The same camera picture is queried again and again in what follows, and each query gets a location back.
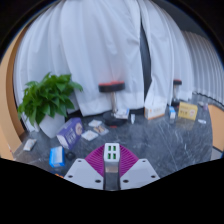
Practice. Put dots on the white card packet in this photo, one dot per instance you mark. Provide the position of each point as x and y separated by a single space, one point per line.
89 135
95 123

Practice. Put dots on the white pen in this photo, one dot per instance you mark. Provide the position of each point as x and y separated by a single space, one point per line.
202 121

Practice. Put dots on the white pleated curtain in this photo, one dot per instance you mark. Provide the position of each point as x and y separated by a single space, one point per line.
206 70

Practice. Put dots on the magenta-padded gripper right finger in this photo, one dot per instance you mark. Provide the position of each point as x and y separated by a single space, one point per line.
140 173

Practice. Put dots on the white flat packet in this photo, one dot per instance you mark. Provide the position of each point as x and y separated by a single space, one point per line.
29 145

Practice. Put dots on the orange printed card packet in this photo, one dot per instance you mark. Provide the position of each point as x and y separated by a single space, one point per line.
101 129

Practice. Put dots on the small purple item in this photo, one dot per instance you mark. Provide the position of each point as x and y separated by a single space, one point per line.
205 106

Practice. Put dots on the small white blue carton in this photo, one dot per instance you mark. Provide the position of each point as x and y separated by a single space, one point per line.
172 112

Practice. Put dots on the blue and white box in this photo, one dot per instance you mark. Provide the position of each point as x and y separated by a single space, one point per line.
57 156

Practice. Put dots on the yellow sign card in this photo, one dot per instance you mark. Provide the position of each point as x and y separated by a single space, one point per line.
187 111

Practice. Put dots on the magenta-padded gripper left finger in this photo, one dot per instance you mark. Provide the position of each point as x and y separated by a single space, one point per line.
83 175

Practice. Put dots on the green plant in white pot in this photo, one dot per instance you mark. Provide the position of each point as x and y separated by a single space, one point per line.
46 96

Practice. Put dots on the white and orange box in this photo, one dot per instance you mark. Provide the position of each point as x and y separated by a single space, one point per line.
154 112

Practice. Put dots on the white charger block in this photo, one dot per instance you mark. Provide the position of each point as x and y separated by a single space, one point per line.
111 151

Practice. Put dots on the purple cardboard box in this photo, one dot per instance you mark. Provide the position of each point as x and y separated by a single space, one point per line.
69 133

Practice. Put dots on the small white tube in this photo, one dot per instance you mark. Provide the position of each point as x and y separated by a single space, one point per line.
132 118

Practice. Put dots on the black stool with red seat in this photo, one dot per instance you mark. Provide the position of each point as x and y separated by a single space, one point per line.
111 87
177 82

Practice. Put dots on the small black round object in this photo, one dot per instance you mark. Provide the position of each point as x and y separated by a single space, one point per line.
70 156

